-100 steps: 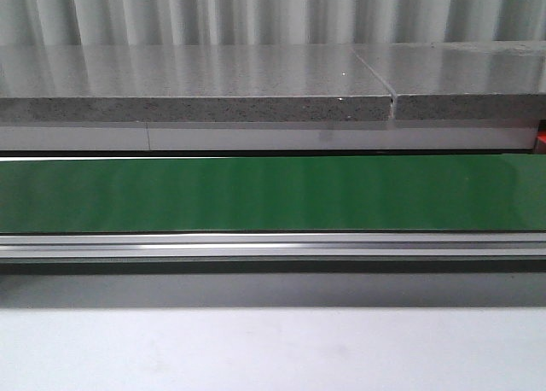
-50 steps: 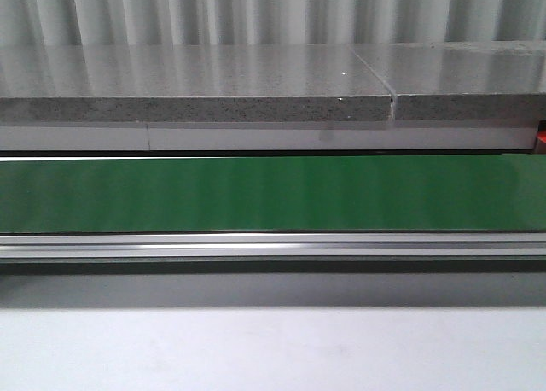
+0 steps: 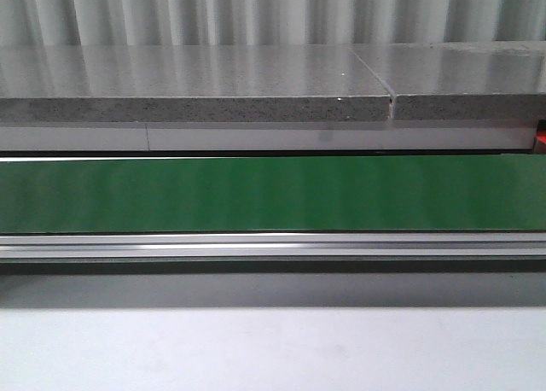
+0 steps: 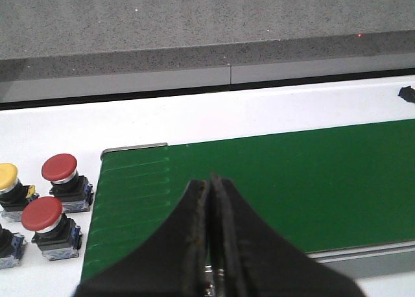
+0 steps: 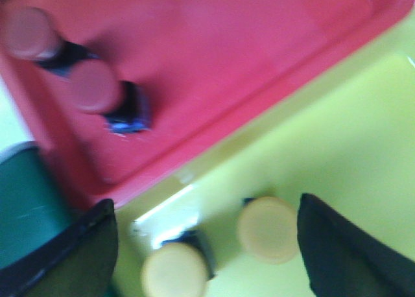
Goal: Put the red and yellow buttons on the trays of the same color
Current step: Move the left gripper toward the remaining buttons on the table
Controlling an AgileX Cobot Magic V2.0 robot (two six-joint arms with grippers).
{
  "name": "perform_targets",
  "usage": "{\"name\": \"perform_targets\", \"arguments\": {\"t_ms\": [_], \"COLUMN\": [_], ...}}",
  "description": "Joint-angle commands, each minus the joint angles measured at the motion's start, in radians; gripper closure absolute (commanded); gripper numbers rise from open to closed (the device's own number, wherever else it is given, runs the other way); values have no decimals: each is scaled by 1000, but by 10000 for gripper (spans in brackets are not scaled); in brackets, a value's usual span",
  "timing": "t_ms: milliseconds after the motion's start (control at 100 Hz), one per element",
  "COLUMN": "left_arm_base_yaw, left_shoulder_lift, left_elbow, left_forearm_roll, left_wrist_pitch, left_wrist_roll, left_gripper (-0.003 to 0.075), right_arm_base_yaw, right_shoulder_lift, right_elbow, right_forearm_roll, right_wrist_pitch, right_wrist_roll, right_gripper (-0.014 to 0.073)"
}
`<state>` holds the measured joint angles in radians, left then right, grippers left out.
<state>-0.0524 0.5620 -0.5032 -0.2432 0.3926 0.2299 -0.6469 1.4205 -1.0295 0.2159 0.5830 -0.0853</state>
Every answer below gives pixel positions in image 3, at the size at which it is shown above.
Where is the grey stone slab right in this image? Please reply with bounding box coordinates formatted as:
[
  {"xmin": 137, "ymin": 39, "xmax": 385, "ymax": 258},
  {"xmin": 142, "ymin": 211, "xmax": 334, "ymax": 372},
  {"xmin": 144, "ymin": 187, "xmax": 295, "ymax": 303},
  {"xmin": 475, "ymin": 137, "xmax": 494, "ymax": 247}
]
[{"xmin": 351, "ymin": 43, "xmax": 545, "ymax": 126}]

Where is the grey stone slab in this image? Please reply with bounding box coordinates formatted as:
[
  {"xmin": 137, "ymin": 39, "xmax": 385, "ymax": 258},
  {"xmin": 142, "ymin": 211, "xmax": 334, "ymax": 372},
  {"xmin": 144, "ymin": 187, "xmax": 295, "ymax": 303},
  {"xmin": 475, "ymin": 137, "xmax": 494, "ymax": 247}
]
[
  {"xmin": 351, "ymin": 43, "xmax": 545, "ymax": 126},
  {"xmin": 1, "ymin": 45, "xmax": 390, "ymax": 124}
]

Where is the grey stone slab left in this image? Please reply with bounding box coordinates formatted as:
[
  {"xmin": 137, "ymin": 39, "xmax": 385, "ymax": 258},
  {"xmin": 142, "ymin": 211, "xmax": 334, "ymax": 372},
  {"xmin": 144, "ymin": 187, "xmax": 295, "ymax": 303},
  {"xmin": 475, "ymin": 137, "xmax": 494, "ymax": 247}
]
[{"xmin": 1, "ymin": 45, "xmax": 390, "ymax": 124}]

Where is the green conveyor belt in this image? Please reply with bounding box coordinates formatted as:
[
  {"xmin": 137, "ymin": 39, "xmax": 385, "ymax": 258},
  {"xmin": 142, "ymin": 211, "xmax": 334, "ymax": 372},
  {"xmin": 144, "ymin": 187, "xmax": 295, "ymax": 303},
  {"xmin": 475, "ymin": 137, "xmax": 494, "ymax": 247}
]
[{"xmin": 1, "ymin": 155, "xmax": 545, "ymax": 234}]

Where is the red plastic tray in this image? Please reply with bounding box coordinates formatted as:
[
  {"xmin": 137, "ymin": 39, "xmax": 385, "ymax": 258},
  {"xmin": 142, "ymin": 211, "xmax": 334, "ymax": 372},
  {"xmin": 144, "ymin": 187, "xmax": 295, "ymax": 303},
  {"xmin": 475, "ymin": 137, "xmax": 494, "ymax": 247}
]
[{"xmin": 532, "ymin": 120, "xmax": 546, "ymax": 155}]

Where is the white corrugated curtain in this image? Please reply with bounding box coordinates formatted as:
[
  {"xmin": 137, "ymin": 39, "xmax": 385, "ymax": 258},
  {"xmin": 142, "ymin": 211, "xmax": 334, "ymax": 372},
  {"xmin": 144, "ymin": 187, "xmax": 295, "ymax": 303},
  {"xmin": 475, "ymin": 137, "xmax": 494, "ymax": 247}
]
[{"xmin": 1, "ymin": 0, "xmax": 545, "ymax": 46}]

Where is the silver conveyor frame rail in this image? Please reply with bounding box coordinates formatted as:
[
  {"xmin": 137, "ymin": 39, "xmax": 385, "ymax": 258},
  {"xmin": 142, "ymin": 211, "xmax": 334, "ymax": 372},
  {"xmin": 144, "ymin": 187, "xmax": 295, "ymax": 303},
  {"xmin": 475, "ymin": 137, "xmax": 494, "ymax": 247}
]
[{"xmin": 1, "ymin": 231, "xmax": 545, "ymax": 262}]

